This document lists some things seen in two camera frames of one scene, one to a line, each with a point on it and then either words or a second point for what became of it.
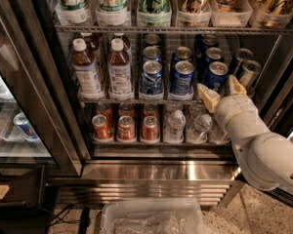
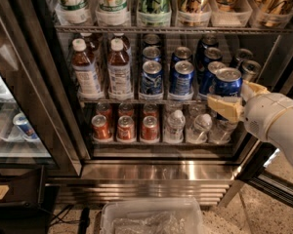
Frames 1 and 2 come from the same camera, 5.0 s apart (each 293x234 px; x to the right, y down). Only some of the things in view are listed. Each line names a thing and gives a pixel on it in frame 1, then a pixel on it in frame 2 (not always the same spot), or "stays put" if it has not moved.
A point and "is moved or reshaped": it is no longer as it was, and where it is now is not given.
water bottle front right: [218, 134] stays put
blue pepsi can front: [215, 76] is moved or reshaped
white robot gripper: [231, 108] → [263, 113]
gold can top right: [275, 3] stays put
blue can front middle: [183, 79] stays put
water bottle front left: [175, 129] stays put
